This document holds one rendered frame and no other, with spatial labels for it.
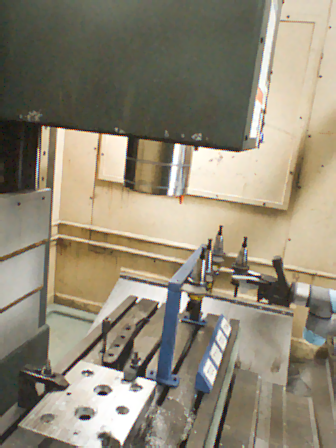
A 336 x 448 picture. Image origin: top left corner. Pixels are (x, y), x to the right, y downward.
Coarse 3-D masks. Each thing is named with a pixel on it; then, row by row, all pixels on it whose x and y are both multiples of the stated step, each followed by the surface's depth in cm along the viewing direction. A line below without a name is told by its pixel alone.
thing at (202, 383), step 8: (216, 328) 155; (224, 336) 156; (208, 344) 142; (216, 344) 146; (208, 352) 138; (200, 368) 128; (216, 368) 136; (200, 376) 126; (200, 384) 126; (208, 384) 126; (208, 392) 126
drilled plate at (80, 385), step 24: (72, 384) 107; (96, 384) 109; (120, 384) 110; (144, 384) 111; (48, 408) 98; (72, 408) 99; (96, 408) 100; (120, 408) 102; (144, 408) 104; (24, 432) 91; (48, 432) 90; (72, 432) 91; (120, 432) 93
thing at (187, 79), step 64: (0, 0) 91; (64, 0) 87; (128, 0) 83; (192, 0) 80; (256, 0) 77; (0, 64) 94; (64, 64) 89; (128, 64) 86; (192, 64) 82; (256, 64) 80; (64, 128) 93; (128, 128) 88; (192, 128) 84
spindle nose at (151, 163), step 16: (128, 144) 96; (144, 144) 93; (160, 144) 92; (128, 160) 96; (144, 160) 93; (160, 160) 93; (176, 160) 94; (192, 160) 99; (128, 176) 96; (144, 176) 94; (160, 176) 93; (176, 176) 95; (144, 192) 95; (160, 192) 94; (176, 192) 96
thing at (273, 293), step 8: (264, 280) 140; (272, 280) 141; (264, 288) 141; (272, 288) 140; (280, 288) 141; (264, 296) 142; (272, 296) 140; (280, 296) 141; (288, 296) 141; (280, 304) 141; (288, 304) 141
